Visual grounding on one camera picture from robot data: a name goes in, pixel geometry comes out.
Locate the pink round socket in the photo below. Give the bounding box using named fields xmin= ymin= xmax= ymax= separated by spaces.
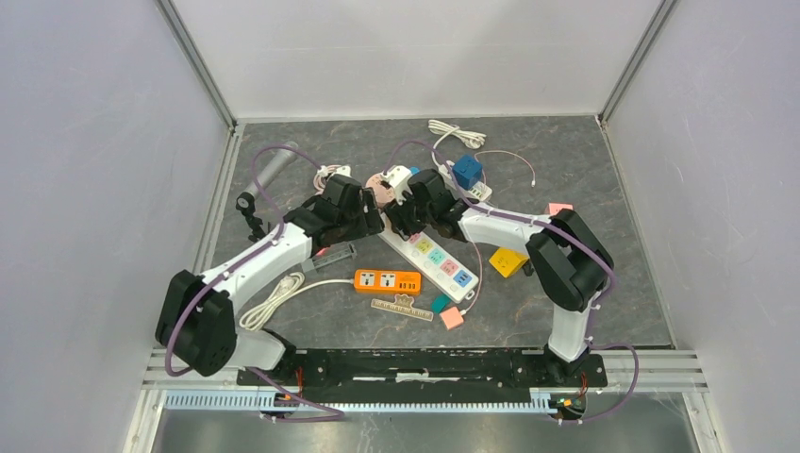
xmin=365 ymin=173 xmax=401 ymax=209

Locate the blue cube socket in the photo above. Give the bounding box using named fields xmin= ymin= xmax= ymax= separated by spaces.
xmin=451 ymin=155 xmax=483 ymax=191

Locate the white power strip with USB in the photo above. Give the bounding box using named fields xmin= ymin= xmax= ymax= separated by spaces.
xmin=437 ymin=155 xmax=492 ymax=202

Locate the long white power strip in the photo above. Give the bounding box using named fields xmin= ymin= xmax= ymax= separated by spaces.
xmin=378 ymin=229 xmax=480 ymax=304

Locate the orange power strip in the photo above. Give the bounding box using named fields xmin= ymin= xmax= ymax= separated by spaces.
xmin=354 ymin=269 xmax=423 ymax=296

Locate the yellow cube socket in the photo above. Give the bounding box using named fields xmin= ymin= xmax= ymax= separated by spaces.
xmin=489 ymin=247 xmax=529 ymax=278

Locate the pink cube charger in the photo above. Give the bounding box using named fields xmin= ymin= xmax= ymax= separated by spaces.
xmin=439 ymin=307 xmax=464 ymax=330

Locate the pink cube socket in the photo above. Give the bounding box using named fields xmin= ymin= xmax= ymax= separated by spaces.
xmin=545 ymin=203 xmax=574 ymax=216

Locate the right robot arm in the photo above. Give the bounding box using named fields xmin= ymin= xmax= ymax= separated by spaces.
xmin=388 ymin=169 xmax=618 ymax=385

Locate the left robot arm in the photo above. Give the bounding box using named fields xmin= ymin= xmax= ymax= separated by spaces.
xmin=155 ymin=175 xmax=384 ymax=385

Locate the grey lego truss piece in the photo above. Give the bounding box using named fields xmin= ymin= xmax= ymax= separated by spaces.
xmin=301 ymin=243 xmax=357 ymax=274

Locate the silver microphone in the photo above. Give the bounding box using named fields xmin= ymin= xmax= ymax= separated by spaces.
xmin=236 ymin=148 xmax=297 ymax=213

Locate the teal small block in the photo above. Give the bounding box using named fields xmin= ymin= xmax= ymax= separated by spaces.
xmin=431 ymin=294 xmax=451 ymax=314

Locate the wooden comb ruler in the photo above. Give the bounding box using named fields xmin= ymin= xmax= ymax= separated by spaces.
xmin=370 ymin=294 xmax=434 ymax=322

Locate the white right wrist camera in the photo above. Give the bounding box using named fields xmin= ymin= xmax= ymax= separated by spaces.
xmin=381 ymin=165 xmax=413 ymax=204

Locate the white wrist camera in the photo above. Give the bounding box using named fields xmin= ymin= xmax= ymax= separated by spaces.
xmin=315 ymin=164 xmax=352 ymax=182
xmin=381 ymin=165 xmax=413 ymax=204

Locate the pink coiled socket cable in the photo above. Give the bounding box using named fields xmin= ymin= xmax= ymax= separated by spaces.
xmin=312 ymin=165 xmax=339 ymax=195

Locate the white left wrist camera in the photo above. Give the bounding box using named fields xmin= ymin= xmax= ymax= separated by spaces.
xmin=315 ymin=164 xmax=352 ymax=182

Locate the white coiled cable top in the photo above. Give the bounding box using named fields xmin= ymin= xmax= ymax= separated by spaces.
xmin=427 ymin=119 xmax=488 ymax=165

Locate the white coiled cable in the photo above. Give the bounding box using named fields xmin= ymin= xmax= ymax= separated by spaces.
xmin=238 ymin=272 xmax=355 ymax=332
xmin=427 ymin=119 xmax=488 ymax=165

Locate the white coiled cable left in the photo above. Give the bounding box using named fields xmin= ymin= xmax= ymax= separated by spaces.
xmin=238 ymin=272 xmax=355 ymax=332

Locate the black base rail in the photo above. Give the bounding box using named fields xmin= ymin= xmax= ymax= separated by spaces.
xmin=237 ymin=347 xmax=608 ymax=404

